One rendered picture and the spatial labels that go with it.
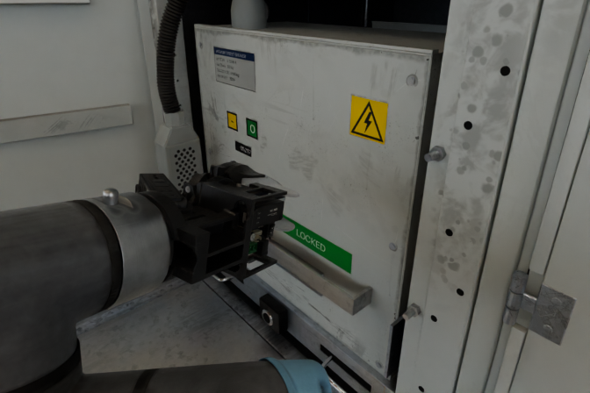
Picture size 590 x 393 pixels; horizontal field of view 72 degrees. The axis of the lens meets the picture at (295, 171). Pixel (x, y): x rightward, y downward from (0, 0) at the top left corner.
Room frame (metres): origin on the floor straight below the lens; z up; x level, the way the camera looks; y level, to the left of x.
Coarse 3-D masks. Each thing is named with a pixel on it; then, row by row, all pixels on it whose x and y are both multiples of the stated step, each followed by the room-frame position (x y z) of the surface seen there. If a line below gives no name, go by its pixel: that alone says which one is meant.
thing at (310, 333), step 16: (224, 272) 0.74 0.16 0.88; (240, 288) 0.70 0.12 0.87; (256, 288) 0.65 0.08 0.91; (272, 288) 0.63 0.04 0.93; (288, 304) 0.59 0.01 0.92; (288, 320) 0.58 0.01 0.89; (304, 320) 0.55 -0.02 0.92; (304, 336) 0.55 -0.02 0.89; (320, 336) 0.52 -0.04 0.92; (320, 352) 0.52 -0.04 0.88; (336, 352) 0.49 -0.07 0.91; (352, 352) 0.48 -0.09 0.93; (336, 368) 0.49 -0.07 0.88; (352, 368) 0.46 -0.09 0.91; (368, 368) 0.45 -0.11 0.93; (352, 384) 0.46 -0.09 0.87; (368, 384) 0.44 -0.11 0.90; (384, 384) 0.42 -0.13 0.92
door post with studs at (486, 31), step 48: (480, 0) 0.35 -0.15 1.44; (528, 0) 0.32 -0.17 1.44; (480, 48) 0.35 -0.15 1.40; (480, 96) 0.34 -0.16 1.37; (432, 144) 0.37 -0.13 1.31; (480, 144) 0.33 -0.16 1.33; (432, 192) 0.37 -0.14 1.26; (480, 192) 0.33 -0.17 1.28; (432, 240) 0.36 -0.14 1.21; (480, 240) 0.32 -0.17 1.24; (432, 288) 0.35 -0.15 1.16; (432, 336) 0.34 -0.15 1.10; (432, 384) 0.34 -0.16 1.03
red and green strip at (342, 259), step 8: (296, 224) 0.58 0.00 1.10; (288, 232) 0.60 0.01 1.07; (296, 232) 0.58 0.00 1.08; (304, 232) 0.57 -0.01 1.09; (312, 232) 0.55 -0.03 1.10; (304, 240) 0.57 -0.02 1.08; (312, 240) 0.55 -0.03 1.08; (320, 240) 0.54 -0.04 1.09; (312, 248) 0.55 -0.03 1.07; (320, 248) 0.54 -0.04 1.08; (328, 248) 0.52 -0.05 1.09; (336, 248) 0.51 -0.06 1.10; (328, 256) 0.52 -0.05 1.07; (336, 256) 0.51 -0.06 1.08; (344, 256) 0.50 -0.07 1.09; (336, 264) 0.51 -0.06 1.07; (344, 264) 0.50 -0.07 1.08
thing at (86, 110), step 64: (0, 0) 0.71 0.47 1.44; (64, 0) 0.76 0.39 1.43; (128, 0) 0.84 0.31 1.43; (0, 64) 0.72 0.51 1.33; (64, 64) 0.77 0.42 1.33; (128, 64) 0.83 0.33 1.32; (0, 128) 0.69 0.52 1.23; (64, 128) 0.74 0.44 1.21; (128, 128) 0.82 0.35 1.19; (0, 192) 0.69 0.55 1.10; (64, 192) 0.74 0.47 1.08
